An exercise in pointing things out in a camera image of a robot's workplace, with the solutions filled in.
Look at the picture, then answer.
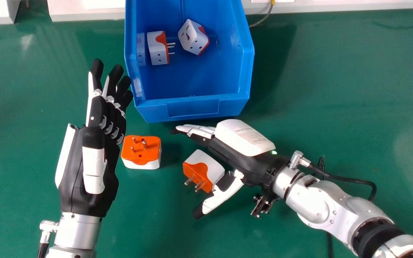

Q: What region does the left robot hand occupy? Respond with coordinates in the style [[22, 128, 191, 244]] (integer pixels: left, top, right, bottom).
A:
[[55, 58, 134, 218]]

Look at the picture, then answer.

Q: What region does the white-and-orange plug adapter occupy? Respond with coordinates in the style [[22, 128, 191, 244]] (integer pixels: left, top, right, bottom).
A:
[[178, 19, 210, 56], [182, 149, 226, 194], [147, 30, 176, 66], [121, 135, 162, 170]]

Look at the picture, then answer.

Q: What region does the grey cable with yellow tip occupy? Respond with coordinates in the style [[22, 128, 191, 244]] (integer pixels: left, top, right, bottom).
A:
[[248, 0, 276, 28]]

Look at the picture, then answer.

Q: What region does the blue plastic bin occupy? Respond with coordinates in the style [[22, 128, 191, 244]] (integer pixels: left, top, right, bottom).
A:
[[124, 0, 255, 123]]

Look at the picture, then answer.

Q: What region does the white cable duct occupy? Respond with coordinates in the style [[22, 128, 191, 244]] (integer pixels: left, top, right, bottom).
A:
[[0, 0, 413, 25]]

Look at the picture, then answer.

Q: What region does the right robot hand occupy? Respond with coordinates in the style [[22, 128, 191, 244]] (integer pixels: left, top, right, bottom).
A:
[[169, 119, 290, 220]]

